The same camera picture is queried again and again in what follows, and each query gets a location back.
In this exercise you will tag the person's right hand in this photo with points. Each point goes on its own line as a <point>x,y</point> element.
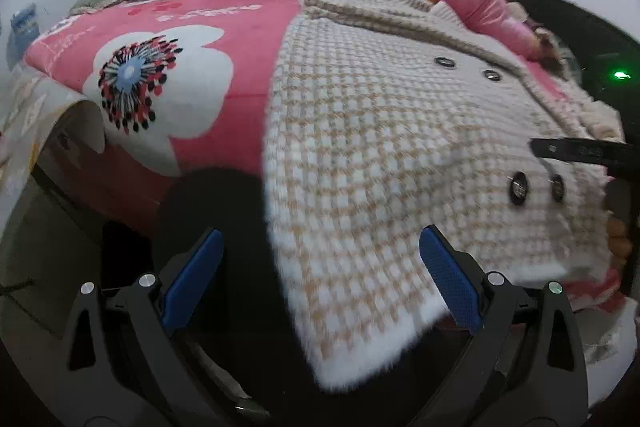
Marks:
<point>619,238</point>

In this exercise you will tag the beige white checked knit cardigan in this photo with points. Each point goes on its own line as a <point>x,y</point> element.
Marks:
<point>375,157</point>

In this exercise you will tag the grey patterned bed sheet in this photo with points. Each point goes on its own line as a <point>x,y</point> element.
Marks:
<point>30,117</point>

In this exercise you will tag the person's dark trousers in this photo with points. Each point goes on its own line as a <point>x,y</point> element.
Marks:
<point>215,207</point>

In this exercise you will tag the black sofa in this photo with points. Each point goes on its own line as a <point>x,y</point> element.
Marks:
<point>575,17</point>

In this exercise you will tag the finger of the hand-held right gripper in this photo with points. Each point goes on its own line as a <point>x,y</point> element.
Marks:
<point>575,152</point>

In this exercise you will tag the cream fuzzy cloth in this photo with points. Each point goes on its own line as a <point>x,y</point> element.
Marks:
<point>607,122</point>

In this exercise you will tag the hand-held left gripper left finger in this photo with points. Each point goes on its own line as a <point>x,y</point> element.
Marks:
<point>192,277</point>

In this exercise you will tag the grey plaid garment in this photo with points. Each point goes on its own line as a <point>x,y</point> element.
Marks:
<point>550,47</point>

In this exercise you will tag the pink floral fleece blanket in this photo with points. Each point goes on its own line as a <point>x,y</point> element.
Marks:
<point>240,67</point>

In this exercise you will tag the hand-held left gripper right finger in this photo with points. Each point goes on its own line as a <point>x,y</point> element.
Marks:
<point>450,279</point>

